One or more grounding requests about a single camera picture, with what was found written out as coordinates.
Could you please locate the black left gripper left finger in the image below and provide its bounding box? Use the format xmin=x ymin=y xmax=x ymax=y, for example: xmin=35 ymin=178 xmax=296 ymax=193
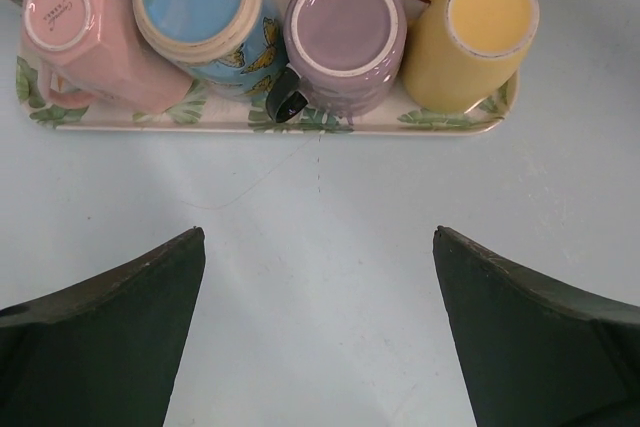
xmin=1 ymin=227 xmax=205 ymax=426

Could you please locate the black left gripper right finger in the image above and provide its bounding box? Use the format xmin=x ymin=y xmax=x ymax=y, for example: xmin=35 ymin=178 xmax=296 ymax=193
xmin=433 ymin=226 xmax=639 ymax=426

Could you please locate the purple mug black handle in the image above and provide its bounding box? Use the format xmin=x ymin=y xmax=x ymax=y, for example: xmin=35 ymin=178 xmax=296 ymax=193
xmin=265 ymin=0 xmax=407 ymax=123

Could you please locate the yellow mug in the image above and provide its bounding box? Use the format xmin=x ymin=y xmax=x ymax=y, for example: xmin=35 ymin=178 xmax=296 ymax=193
xmin=400 ymin=0 xmax=540 ymax=114

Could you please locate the pink octagonal mug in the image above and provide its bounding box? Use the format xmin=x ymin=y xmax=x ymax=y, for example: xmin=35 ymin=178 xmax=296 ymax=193
xmin=22 ymin=0 xmax=193 ymax=114

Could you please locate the blue butterfly mug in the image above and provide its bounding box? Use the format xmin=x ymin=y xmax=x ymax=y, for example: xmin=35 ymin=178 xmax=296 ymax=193
xmin=132 ymin=0 xmax=288 ymax=101

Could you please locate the leaf pattern serving tray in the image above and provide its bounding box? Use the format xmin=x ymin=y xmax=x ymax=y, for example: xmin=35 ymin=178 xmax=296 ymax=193
xmin=15 ymin=49 xmax=519 ymax=136

